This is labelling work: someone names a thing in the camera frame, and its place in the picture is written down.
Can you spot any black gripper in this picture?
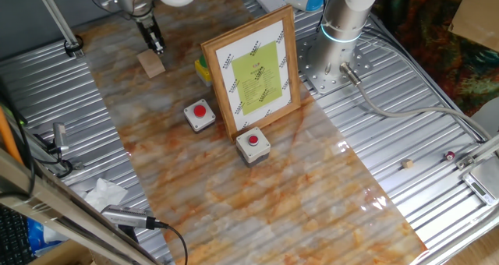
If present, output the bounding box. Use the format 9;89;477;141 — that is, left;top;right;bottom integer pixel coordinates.
134;14;165;55

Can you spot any light wooden block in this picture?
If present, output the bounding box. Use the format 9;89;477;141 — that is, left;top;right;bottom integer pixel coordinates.
136;48;167;80

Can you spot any green button yellow box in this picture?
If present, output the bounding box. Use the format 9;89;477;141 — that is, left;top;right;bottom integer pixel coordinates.
193;54;214;87

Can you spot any red button grey box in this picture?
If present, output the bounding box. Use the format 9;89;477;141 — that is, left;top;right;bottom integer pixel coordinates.
182;97;217;133
235;125;272;168

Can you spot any silver stand pole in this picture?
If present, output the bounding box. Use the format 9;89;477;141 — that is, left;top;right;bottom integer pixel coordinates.
31;0;85;59

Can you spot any crumpled white tissue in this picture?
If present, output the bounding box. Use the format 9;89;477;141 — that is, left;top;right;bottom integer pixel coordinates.
72;177;129;214

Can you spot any orange stick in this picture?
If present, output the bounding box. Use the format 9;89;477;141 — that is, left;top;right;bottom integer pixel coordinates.
0;107;23;165

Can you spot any orange marble pattern mat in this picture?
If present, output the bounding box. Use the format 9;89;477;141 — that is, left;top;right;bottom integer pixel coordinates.
73;0;429;265

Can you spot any blue tissue pack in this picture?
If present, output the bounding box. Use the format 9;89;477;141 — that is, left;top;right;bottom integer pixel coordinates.
26;217;65;256

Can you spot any brown cardboard box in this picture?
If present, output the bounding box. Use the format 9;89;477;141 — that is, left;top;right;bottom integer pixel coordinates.
30;239;97;265

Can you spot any black keyboard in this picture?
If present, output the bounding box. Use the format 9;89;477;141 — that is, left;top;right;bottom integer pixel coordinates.
0;204;37;265

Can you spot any colourful patterned cloth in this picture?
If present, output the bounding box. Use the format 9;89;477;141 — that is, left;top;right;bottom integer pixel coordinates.
372;0;499;117

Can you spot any brown cardboard sheet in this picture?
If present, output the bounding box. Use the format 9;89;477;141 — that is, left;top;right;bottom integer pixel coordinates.
448;0;499;54

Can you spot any grey plastic cover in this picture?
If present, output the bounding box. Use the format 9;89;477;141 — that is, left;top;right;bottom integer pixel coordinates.
469;97;499;138

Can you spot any silver digital scale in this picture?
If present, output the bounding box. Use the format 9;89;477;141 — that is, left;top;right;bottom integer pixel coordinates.
462;155;499;207

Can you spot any wooden picture frame stand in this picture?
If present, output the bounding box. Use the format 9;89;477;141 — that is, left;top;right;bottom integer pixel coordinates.
200;4;302;142

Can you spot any silver camera on mount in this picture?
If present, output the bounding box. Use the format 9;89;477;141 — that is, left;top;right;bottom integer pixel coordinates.
52;122;70;154

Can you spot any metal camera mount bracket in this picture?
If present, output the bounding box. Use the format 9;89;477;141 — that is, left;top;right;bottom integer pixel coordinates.
23;132;85;178

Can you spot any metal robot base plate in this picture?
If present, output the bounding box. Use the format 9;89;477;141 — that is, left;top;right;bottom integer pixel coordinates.
298;37;374;95

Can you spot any black base cable bundle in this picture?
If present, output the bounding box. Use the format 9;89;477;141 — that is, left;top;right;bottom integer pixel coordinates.
317;0;331;28

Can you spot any silver camera with bracket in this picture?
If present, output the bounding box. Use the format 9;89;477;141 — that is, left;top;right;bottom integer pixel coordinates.
100;204;169;231

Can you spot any aluminium frame beam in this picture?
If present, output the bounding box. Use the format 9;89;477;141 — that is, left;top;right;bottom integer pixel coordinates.
0;146;161;265

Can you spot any thick grey cable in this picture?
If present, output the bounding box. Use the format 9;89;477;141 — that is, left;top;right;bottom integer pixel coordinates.
338;61;494;141

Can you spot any black camera cable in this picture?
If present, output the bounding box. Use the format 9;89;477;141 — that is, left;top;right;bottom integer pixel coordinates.
155;221;189;265

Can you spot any aluminium rail bracket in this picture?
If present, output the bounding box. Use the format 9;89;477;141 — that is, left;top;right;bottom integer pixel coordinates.
455;134;499;171

